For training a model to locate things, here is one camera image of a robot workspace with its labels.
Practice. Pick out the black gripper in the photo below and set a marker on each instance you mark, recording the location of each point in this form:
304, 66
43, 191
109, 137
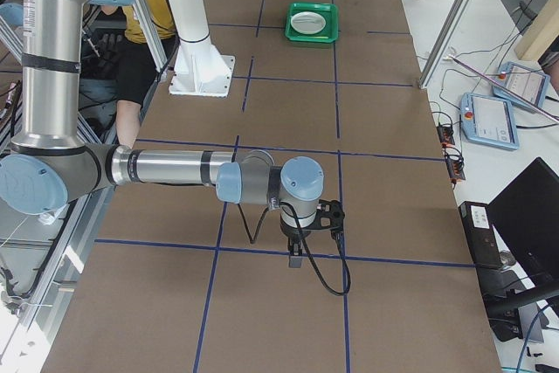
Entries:
292, 232

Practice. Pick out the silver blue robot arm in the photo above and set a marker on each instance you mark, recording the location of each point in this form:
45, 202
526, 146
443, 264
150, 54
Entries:
50, 166

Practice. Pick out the black box with label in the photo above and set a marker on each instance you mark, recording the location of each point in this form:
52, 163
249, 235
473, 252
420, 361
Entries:
480, 235

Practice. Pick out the orange black connector board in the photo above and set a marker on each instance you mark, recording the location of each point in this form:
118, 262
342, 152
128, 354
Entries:
445, 134

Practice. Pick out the white pillar column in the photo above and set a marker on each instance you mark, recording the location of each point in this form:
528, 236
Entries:
192, 29

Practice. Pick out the white round plate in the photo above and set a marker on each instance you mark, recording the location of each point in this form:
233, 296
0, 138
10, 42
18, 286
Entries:
308, 22

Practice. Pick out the green plastic tray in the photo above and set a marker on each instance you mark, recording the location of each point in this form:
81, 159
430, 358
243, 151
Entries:
330, 13

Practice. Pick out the black monitor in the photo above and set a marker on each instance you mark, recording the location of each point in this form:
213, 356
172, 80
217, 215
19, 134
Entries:
525, 214

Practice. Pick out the near blue teach pendant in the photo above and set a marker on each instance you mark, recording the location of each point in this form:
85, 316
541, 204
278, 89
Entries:
488, 120

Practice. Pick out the blue teach pendant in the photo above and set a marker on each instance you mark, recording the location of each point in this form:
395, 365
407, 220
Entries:
530, 84
488, 120

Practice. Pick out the person in yellow shirt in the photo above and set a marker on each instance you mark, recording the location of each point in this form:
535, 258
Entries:
136, 70

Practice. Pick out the far blue teach pendant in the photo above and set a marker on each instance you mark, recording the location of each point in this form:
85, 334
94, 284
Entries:
530, 84

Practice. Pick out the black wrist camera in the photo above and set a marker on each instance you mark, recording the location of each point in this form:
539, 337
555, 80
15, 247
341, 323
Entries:
330, 216

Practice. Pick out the white pillar base plate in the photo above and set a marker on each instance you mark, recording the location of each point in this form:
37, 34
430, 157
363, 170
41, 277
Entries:
201, 78

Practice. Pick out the aluminium frame post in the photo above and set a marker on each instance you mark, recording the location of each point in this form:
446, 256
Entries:
442, 42

